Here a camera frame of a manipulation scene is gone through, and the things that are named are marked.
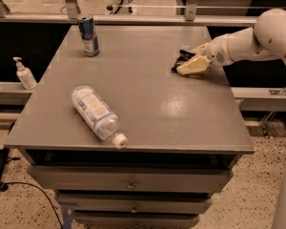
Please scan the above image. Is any bottom grey drawer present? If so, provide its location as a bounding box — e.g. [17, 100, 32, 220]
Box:
[73, 211, 199, 228]

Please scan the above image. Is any middle grey drawer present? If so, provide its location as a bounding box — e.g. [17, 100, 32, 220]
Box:
[56, 192, 212, 214]

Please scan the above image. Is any grey drawer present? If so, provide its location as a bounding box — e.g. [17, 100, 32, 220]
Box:
[73, 211, 199, 228]
[28, 166, 233, 193]
[56, 192, 212, 214]

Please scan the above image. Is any white pump sanitizer bottle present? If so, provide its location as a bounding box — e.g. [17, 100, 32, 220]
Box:
[13, 56, 37, 90]

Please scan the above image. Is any metal railing frame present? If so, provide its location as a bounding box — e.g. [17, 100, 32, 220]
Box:
[0, 0, 286, 28]

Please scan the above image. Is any black floor cable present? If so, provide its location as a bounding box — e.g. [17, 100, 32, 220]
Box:
[0, 181, 65, 229]

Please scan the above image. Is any blue silver energy drink can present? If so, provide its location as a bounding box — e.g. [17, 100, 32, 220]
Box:
[77, 14, 99, 56]

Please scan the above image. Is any top grey drawer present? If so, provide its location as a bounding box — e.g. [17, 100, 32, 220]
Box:
[28, 166, 233, 193]

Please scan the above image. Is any grey drawer cabinet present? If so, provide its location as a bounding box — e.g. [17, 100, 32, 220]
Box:
[4, 24, 255, 229]

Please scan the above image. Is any clear blue-label plastic bottle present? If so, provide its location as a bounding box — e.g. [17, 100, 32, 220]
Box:
[71, 86, 128, 148]

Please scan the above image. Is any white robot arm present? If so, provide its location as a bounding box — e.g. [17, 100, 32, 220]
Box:
[172, 9, 286, 229]

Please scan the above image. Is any black stand leg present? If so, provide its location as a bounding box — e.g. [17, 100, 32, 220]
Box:
[0, 121, 17, 192]

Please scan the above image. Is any metal bracket on rail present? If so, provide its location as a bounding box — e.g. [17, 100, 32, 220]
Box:
[269, 77, 286, 96]

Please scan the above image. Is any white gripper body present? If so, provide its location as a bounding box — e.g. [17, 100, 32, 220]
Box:
[205, 34, 234, 67]

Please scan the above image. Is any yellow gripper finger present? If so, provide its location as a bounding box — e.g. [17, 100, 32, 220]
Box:
[190, 43, 208, 55]
[177, 55, 211, 75]

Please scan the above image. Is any black rxbar chocolate wrapper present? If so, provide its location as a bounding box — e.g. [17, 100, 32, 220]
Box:
[171, 50, 194, 73]

